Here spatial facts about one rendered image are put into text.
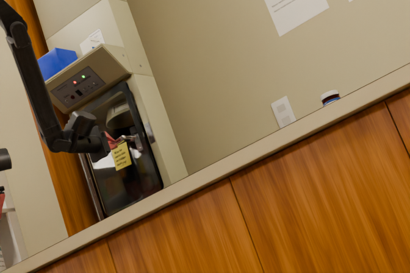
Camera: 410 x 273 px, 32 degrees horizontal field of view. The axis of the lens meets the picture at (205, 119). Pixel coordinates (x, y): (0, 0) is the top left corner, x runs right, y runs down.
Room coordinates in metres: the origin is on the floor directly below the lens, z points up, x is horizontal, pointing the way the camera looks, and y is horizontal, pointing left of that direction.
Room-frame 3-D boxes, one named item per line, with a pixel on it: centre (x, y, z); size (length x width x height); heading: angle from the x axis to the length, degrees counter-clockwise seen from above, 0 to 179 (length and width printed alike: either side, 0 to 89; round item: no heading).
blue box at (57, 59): (2.29, 0.41, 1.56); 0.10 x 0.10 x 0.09; 60
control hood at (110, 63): (2.25, 0.34, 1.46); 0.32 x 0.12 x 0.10; 60
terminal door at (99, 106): (2.28, 0.32, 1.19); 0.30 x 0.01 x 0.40; 53
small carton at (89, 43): (2.21, 0.27, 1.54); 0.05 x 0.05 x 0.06; 53
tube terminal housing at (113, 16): (2.41, 0.25, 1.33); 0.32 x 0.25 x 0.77; 60
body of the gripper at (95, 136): (2.12, 0.36, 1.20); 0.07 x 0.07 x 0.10; 59
